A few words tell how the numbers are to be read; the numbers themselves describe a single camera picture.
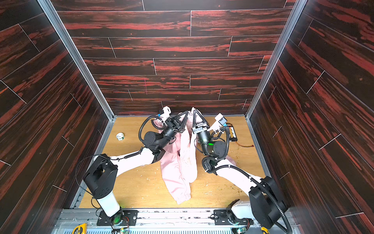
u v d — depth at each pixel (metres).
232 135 1.06
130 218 0.74
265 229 0.69
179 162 0.86
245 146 1.04
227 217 0.66
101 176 0.49
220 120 0.59
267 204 0.41
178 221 0.73
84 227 0.70
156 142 0.56
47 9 0.67
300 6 0.66
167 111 0.68
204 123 0.60
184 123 0.64
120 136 1.05
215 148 0.53
